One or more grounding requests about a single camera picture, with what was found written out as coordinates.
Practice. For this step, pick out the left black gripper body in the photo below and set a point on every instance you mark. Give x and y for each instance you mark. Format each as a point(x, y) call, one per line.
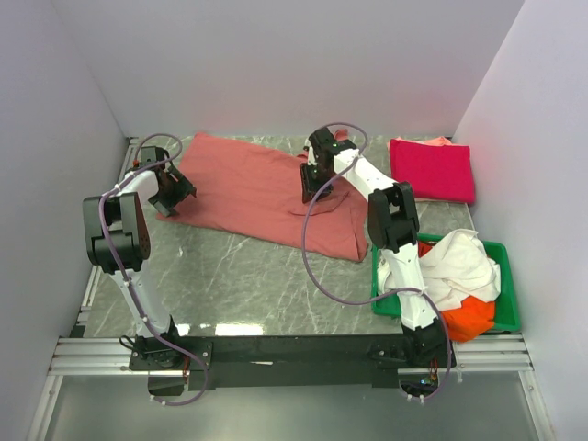
point(177, 190)

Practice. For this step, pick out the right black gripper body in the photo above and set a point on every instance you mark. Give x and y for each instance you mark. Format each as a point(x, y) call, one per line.
point(311, 176)

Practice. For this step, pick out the salmon pink t shirt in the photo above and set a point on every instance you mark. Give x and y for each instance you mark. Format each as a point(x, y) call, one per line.
point(255, 191)

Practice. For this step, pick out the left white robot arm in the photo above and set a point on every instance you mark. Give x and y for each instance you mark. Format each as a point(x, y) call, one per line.
point(117, 240)

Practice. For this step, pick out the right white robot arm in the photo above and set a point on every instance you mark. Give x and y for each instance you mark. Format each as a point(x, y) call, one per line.
point(392, 225)

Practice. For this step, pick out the folded magenta t shirt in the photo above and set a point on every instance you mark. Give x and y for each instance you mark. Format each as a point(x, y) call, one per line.
point(432, 172)

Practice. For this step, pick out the white t shirt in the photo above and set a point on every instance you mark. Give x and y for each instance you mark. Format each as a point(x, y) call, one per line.
point(455, 268)

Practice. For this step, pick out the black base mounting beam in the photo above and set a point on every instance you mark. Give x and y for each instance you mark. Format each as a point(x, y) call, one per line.
point(285, 360)

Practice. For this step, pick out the orange t shirt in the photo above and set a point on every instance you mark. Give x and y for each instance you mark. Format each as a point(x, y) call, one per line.
point(469, 313)

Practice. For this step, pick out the green plastic bin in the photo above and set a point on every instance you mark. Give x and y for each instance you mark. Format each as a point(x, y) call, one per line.
point(507, 314)

